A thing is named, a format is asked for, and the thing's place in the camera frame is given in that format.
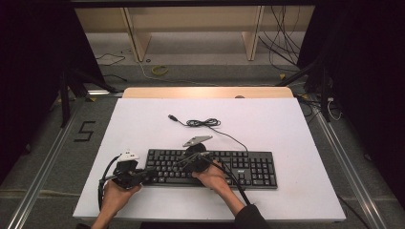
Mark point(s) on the black keyboard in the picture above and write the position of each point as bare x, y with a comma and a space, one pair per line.
254, 168

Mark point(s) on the light wooden desk frame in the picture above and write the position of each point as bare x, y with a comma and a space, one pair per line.
140, 41

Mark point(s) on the black curtain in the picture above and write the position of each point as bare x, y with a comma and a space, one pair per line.
369, 79
28, 79

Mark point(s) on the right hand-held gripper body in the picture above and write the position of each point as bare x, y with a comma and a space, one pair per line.
196, 159

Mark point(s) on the black metal stand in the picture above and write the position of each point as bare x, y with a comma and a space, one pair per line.
324, 95
65, 101

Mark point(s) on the aluminium floor rail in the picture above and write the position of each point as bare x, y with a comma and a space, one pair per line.
350, 171
41, 178

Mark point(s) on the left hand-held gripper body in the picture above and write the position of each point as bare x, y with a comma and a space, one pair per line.
125, 173

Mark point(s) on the person's left hand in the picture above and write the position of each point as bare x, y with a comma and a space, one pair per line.
114, 197

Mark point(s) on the white board sheet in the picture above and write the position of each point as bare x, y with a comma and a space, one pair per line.
270, 127

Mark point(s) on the person's right hand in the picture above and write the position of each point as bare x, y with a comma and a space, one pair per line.
213, 179

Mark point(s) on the yellow tape roll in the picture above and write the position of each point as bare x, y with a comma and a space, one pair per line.
159, 72

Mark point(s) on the short silver metal bar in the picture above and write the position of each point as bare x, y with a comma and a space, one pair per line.
102, 92

